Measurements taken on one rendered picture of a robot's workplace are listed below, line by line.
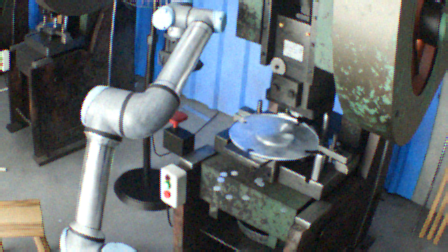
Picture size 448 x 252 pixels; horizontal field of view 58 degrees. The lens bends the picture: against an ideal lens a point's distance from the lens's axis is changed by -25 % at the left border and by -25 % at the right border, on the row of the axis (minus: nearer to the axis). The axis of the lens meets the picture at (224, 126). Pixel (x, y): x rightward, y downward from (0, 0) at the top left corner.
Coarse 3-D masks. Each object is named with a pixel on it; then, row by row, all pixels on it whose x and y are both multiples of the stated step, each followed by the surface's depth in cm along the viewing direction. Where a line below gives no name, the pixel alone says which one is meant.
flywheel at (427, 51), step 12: (420, 0) 120; (432, 0) 120; (420, 12) 120; (432, 12) 117; (444, 12) 121; (420, 24) 120; (432, 24) 117; (444, 24) 117; (420, 36) 124; (432, 36) 119; (444, 36) 119; (420, 48) 147; (432, 48) 151; (420, 60) 151; (432, 60) 152; (420, 72) 150; (420, 84) 148
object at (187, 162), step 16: (192, 160) 176; (192, 176) 177; (192, 192) 181; (176, 208) 182; (192, 208) 186; (208, 208) 195; (176, 224) 186; (192, 224) 188; (176, 240) 190; (192, 240) 193; (208, 240) 204
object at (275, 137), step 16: (240, 128) 168; (256, 128) 169; (272, 128) 169; (288, 128) 171; (304, 128) 172; (240, 144) 159; (256, 144) 160; (272, 144) 160; (288, 144) 161; (304, 144) 162
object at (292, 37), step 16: (288, 16) 155; (304, 16) 153; (288, 32) 155; (304, 32) 150; (288, 48) 157; (304, 48) 153; (272, 64) 162; (288, 64) 159; (304, 64) 155; (272, 80) 165; (288, 80) 157; (304, 80) 157; (272, 96) 163; (288, 96) 157; (304, 96) 159; (320, 96) 165
